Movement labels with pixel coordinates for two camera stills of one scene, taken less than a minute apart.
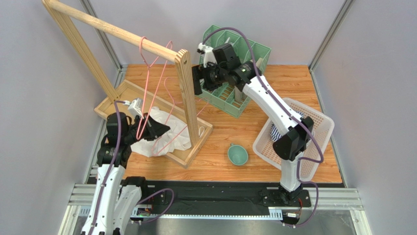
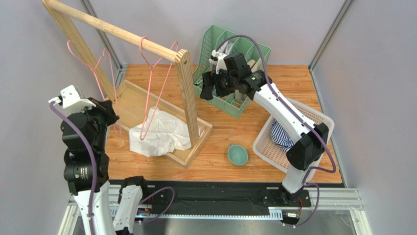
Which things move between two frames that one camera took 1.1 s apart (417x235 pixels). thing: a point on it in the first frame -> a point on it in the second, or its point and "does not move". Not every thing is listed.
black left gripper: (153, 129) -> (105, 107)
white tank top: (177, 137) does not move
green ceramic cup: (237, 154) does not move
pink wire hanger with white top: (153, 153) -> (93, 68)
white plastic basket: (312, 159) does not move
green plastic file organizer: (248, 58) does not move
